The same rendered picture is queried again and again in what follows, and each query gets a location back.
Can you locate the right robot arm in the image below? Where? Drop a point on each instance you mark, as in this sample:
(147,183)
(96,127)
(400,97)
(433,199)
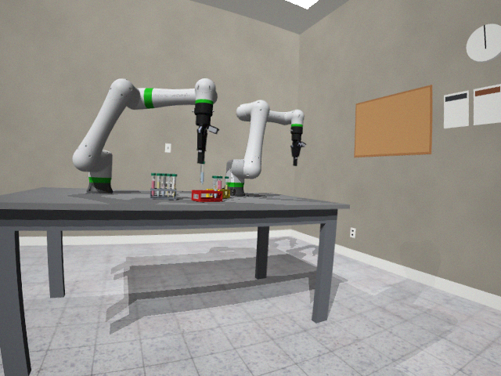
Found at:
(123,94)

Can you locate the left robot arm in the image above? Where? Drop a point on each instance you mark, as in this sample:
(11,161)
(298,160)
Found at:
(250,167)

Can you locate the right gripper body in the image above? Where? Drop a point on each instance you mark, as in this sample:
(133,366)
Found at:
(203,120)

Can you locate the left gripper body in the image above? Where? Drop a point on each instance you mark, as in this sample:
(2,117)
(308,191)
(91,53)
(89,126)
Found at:
(296,139)

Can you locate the red rack with round wells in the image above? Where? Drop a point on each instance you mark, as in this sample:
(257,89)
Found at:
(196,196)

